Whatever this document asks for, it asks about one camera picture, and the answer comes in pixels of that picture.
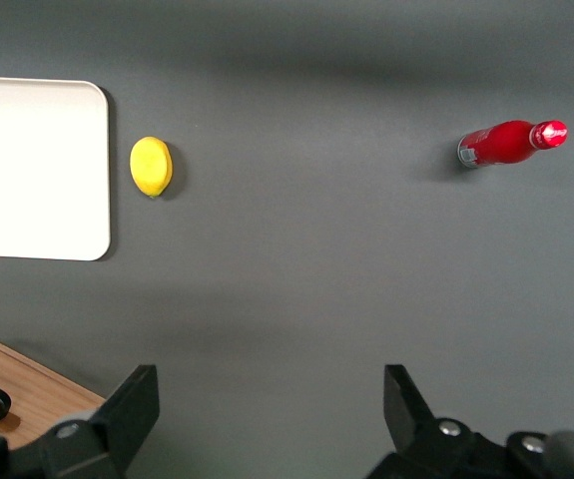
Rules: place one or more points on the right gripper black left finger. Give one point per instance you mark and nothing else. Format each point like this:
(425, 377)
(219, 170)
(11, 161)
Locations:
(127, 414)

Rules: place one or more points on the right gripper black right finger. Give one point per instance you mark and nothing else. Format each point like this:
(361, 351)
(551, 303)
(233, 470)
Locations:
(411, 424)

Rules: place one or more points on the wooden drawer cabinet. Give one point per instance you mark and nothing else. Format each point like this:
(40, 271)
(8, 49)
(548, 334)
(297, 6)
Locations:
(74, 388)

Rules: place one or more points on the wooden drawer below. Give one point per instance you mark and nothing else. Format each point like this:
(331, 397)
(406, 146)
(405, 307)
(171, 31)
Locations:
(37, 394)

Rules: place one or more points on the yellow lemon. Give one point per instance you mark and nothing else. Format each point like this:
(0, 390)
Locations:
(151, 167)

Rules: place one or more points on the white rectangular tray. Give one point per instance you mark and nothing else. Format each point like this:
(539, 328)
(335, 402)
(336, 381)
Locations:
(32, 169)

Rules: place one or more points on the red bottle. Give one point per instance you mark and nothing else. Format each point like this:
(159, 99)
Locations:
(506, 142)

